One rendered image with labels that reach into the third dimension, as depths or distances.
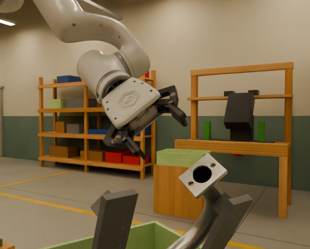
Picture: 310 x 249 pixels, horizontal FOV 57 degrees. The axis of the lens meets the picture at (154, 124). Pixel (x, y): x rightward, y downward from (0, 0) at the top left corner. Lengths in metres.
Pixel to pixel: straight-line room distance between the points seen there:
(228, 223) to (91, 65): 0.42
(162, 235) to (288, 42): 4.99
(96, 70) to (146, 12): 6.06
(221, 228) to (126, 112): 0.25
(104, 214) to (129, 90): 0.28
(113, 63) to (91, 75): 0.05
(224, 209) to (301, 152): 5.01
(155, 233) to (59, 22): 0.57
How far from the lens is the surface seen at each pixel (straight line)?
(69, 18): 0.71
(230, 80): 5.60
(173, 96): 0.53
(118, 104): 0.54
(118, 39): 0.70
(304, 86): 5.41
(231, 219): 0.44
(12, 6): 0.97
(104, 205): 0.34
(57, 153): 7.31
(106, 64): 0.63
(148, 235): 0.81
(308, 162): 5.43
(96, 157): 6.49
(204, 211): 0.49
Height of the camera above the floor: 1.24
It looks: 2 degrees down
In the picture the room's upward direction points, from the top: straight up
